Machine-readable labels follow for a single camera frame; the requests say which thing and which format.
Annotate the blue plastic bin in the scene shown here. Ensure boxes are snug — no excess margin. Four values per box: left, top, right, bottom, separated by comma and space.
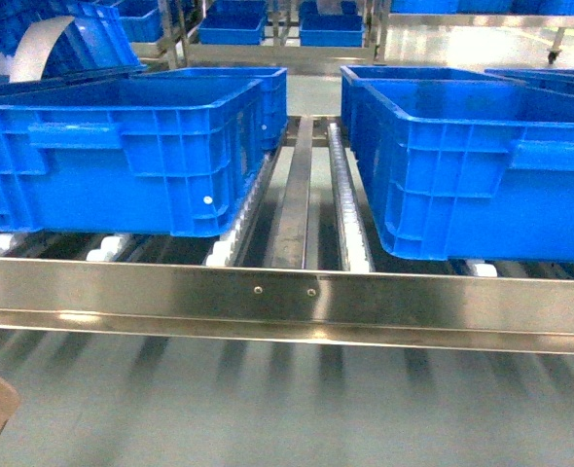
142, 66, 288, 152
484, 68, 574, 95
300, 15, 364, 48
0, 78, 264, 237
354, 82, 574, 263
198, 14, 266, 46
340, 64, 526, 147
0, 1, 143, 85

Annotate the steel roller shelf rack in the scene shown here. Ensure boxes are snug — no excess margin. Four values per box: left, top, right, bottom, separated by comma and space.
0, 0, 574, 356

